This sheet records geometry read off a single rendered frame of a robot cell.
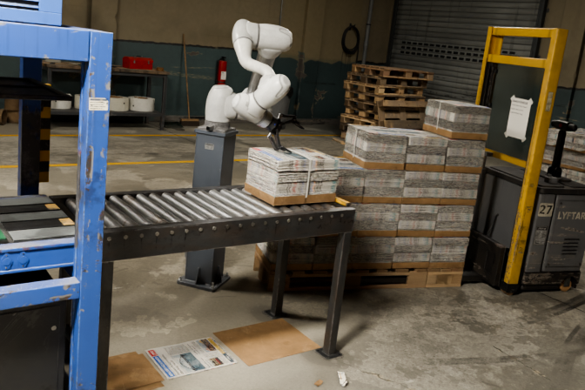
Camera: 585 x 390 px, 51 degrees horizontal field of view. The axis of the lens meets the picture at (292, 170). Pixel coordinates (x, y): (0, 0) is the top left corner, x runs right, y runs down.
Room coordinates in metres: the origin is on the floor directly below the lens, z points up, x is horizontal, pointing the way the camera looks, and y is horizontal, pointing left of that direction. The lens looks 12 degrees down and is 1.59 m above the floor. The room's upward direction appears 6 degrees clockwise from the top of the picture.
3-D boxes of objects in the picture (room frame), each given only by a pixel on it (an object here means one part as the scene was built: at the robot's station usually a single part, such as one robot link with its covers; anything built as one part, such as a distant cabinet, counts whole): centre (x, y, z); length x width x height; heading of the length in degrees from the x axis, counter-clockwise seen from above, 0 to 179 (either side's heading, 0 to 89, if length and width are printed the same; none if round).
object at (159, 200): (2.68, 0.52, 0.77); 0.47 x 0.05 x 0.05; 37
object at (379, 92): (10.79, -1.48, 0.65); 1.33 x 0.94 x 1.30; 131
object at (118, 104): (9.15, 2.95, 0.55); 1.80 x 0.70 x 1.09; 127
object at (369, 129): (4.11, -0.53, 1.06); 0.37 x 0.29 x 0.01; 18
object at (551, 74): (4.14, -1.62, 0.97); 0.09 x 0.09 x 1.75; 19
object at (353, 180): (4.07, -0.41, 0.42); 1.17 x 0.39 x 0.83; 109
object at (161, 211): (2.65, 0.57, 0.77); 0.47 x 0.05 x 0.05; 37
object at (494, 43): (4.76, -1.40, 0.97); 0.09 x 0.09 x 1.75; 19
